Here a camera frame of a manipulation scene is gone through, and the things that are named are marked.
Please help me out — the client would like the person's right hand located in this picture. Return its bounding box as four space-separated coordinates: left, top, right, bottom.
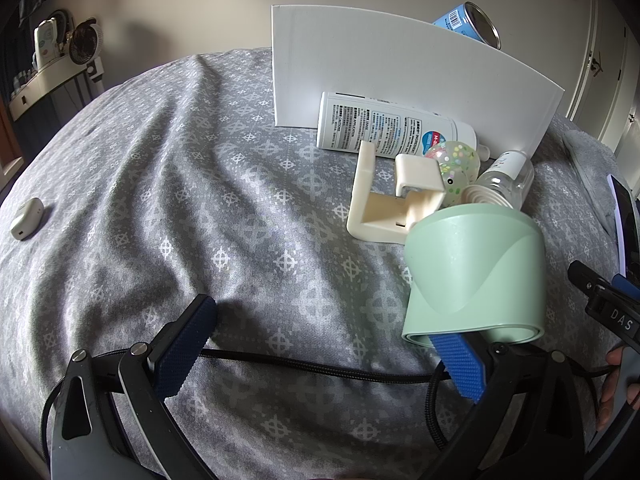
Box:
596 347 626 432

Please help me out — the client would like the cream plastic bracket holder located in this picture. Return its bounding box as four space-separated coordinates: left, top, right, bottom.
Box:
346 140 447 244

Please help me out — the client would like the large white labelled bottle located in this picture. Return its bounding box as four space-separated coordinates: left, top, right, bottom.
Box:
316 91 493 162

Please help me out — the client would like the grey patterned bed sheet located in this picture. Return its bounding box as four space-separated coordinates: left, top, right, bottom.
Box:
0 46 632 480

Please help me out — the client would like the smartphone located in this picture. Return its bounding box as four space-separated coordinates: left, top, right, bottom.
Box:
606 174 640 272

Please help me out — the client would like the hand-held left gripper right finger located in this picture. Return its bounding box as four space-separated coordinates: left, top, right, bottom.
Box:
430 332 601 480

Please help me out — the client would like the white box container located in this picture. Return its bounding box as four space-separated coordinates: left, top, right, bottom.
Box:
271 5 566 159

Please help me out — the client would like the white wardrobe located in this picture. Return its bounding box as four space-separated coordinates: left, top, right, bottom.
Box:
565 0 640 192

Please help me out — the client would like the jar with cream ribbed lid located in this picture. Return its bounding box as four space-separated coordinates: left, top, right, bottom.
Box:
460 184 512 209

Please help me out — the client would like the white shelf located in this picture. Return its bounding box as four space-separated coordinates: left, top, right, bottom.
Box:
7 57 104 122

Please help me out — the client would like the blue tin can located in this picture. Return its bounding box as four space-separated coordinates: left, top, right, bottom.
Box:
431 1 502 51

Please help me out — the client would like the black braided cable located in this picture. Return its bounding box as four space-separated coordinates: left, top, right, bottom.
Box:
42 347 617 461

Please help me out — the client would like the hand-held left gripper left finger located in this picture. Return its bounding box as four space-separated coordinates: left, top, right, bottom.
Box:
42 294 218 480

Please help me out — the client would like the glitter squishy toy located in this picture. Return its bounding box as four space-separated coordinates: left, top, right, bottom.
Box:
425 140 484 207

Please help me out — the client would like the small desk fan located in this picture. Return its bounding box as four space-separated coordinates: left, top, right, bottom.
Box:
67 18 106 69

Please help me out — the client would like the mint green plastic cup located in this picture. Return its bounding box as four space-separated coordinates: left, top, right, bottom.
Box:
401 207 547 349

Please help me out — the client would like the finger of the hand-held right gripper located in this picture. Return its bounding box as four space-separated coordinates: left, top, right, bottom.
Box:
611 272 640 307
568 260 610 295

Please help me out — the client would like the small white oval device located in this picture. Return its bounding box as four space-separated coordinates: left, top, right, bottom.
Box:
10 198 45 241

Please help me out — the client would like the white handheld device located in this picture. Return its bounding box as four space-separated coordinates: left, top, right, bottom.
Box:
33 19 64 69

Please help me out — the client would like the small clear plastic bottle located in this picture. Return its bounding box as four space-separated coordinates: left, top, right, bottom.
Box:
475 151 535 209

